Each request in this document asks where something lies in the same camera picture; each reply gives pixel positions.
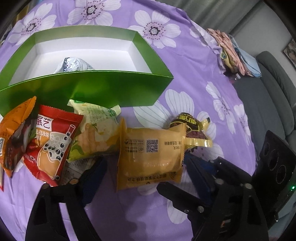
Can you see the clear cracker packet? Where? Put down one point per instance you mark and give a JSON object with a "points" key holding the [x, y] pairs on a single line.
{"points": [[74, 170]]}

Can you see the orange snack packet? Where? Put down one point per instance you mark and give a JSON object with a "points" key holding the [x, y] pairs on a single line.
{"points": [[12, 134]]}

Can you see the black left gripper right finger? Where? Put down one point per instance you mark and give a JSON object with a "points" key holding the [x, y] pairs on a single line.
{"points": [[217, 212]]}

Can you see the light green snack packet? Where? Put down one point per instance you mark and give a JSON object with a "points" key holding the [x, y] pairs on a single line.
{"points": [[98, 132]]}

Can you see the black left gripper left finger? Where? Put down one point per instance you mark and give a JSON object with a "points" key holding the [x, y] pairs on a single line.
{"points": [[46, 222]]}

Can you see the white blue snack packet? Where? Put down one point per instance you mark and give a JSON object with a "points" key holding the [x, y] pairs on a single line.
{"points": [[73, 64]]}

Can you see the red bubble tea snack packet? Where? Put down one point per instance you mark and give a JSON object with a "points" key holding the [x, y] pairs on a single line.
{"points": [[46, 153]]}

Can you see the purple floral tablecloth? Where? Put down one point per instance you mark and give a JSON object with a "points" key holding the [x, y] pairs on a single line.
{"points": [[198, 88]]}

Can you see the pile of folded cloths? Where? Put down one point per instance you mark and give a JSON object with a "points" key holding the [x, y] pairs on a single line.
{"points": [[237, 60]]}

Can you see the framed landscape painting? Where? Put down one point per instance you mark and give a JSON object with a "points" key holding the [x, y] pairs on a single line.
{"points": [[290, 52]]}

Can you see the green cardboard box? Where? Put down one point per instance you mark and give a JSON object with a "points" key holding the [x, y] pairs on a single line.
{"points": [[127, 71]]}

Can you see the grey sofa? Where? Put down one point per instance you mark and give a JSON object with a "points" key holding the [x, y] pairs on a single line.
{"points": [[268, 103]]}

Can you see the black yellow snack packet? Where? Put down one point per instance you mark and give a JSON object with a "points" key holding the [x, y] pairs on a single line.
{"points": [[195, 133]]}

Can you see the yellow-orange snack packet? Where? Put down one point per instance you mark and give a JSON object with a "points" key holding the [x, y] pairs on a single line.
{"points": [[150, 155]]}

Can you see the grey curtain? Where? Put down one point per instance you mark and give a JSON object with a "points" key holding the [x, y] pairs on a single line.
{"points": [[216, 14]]}

